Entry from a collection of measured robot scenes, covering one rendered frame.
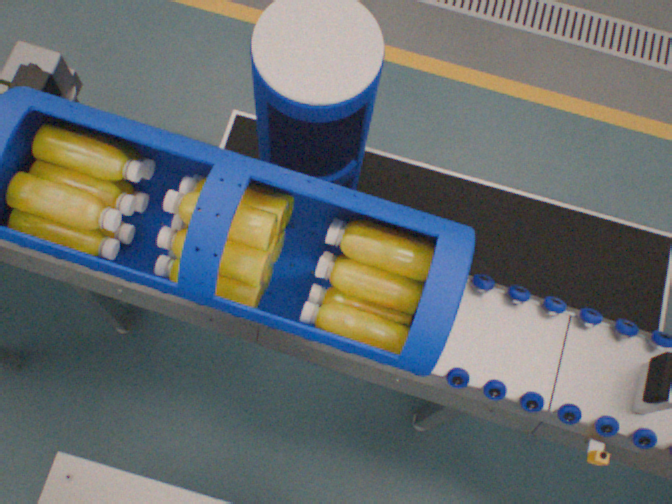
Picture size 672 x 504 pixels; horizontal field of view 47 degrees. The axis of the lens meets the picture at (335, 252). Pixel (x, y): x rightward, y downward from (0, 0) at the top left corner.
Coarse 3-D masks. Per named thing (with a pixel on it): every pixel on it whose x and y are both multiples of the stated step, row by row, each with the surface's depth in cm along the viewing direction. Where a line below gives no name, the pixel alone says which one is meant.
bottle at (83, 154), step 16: (48, 128) 144; (48, 144) 143; (64, 144) 143; (80, 144) 143; (96, 144) 144; (112, 144) 145; (48, 160) 145; (64, 160) 144; (80, 160) 143; (96, 160) 143; (112, 160) 143; (128, 160) 145; (96, 176) 145; (112, 176) 144
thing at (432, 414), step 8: (424, 408) 227; (432, 408) 211; (440, 408) 197; (448, 408) 192; (416, 416) 239; (424, 416) 222; (432, 416) 212; (440, 416) 207; (448, 416) 203; (416, 424) 236; (424, 424) 231; (432, 424) 225
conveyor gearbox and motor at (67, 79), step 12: (24, 48) 179; (36, 48) 180; (12, 60) 178; (24, 60) 178; (36, 60) 179; (48, 60) 179; (60, 60) 180; (12, 72) 177; (60, 72) 182; (72, 72) 195; (60, 84) 184; (72, 84) 191; (72, 96) 190
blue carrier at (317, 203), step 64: (0, 128) 133; (128, 128) 138; (0, 192) 147; (320, 192) 135; (64, 256) 140; (128, 256) 153; (192, 256) 131; (320, 256) 157; (448, 256) 131; (256, 320) 140; (448, 320) 129
